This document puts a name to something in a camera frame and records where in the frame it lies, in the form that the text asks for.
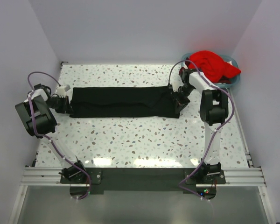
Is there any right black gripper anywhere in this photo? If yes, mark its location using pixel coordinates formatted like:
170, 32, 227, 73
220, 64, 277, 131
171, 83, 195, 114

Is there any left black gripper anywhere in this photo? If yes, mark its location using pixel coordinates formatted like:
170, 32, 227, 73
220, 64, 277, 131
46, 95, 74, 114

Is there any black t shirt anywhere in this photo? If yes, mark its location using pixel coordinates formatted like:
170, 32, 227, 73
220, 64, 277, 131
70, 86, 180, 119

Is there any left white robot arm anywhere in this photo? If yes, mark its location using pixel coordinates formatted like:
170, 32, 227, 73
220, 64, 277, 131
15, 84, 88, 183

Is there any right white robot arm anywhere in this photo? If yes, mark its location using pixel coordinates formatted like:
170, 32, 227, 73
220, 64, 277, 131
171, 68, 229, 183

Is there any teal plastic laundry basket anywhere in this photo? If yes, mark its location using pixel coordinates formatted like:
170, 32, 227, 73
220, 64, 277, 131
182, 52, 240, 88

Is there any red t shirt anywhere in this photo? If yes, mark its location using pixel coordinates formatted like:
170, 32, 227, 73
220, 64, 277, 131
189, 50, 241, 83

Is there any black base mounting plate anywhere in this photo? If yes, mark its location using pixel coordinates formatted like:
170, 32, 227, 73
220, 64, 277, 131
60, 168, 226, 199

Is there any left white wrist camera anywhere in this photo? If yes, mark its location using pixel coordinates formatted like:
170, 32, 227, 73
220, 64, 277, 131
55, 84, 70, 98

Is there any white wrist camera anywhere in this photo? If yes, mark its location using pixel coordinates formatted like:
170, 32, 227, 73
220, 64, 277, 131
55, 84, 70, 98
168, 82, 179, 92

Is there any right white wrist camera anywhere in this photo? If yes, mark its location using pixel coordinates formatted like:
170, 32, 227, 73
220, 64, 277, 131
168, 82, 179, 92

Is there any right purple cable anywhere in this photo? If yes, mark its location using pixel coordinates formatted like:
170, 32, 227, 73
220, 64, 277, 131
168, 59, 236, 196

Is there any purple cable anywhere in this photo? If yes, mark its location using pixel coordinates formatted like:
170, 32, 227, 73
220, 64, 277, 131
28, 71, 93, 200
168, 59, 236, 196

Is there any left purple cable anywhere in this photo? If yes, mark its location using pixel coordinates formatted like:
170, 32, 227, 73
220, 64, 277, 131
28, 71, 93, 200

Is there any aluminium extrusion rail frame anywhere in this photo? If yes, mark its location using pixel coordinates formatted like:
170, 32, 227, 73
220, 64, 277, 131
10, 63, 276, 224

